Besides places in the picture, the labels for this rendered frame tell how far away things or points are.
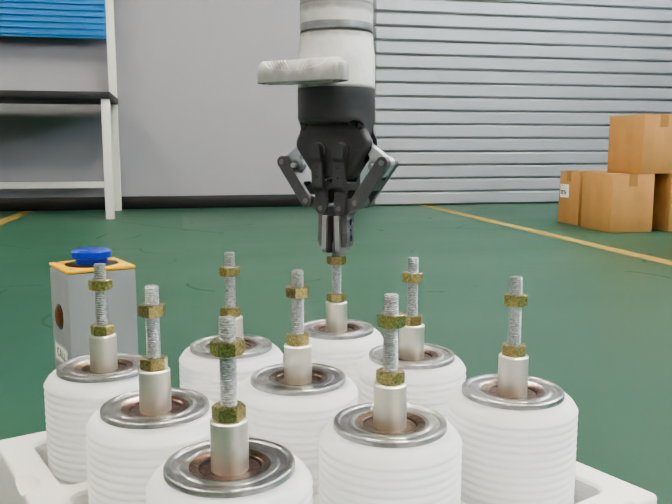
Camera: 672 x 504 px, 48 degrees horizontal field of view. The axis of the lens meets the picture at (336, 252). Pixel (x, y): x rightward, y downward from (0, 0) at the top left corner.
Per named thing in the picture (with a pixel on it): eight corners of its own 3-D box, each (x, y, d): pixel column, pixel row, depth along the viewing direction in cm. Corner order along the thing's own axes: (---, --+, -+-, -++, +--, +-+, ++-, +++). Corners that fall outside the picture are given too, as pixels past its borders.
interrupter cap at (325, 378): (232, 392, 58) (232, 383, 57) (277, 365, 64) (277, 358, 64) (322, 405, 55) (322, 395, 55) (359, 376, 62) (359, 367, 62)
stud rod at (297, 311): (289, 363, 59) (288, 269, 58) (297, 360, 60) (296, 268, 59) (299, 365, 59) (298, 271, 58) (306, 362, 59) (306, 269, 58)
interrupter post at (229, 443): (207, 482, 42) (205, 426, 42) (210, 464, 44) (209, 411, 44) (250, 481, 42) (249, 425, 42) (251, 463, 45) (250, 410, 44)
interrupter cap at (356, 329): (298, 324, 79) (298, 318, 79) (369, 323, 80) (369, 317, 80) (299, 343, 72) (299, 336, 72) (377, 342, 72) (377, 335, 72)
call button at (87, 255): (77, 272, 75) (76, 252, 75) (67, 267, 79) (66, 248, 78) (117, 268, 78) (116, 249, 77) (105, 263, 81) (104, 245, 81)
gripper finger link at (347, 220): (335, 196, 73) (336, 247, 74) (362, 196, 71) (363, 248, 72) (343, 195, 74) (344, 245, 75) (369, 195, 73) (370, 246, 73)
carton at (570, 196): (603, 220, 444) (606, 170, 440) (626, 224, 421) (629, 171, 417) (557, 221, 439) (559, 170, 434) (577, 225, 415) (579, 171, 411)
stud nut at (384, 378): (372, 384, 49) (372, 372, 49) (379, 377, 51) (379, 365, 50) (401, 387, 48) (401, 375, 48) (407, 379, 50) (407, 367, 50)
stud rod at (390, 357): (380, 407, 49) (381, 295, 48) (384, 402, 50) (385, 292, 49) (395, 408, 49) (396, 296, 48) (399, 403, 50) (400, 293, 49)
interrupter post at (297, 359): (277, 386, 59) (277, 345, 58) (291, 377, 61) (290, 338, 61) (305, 390, 58) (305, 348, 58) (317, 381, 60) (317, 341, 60)
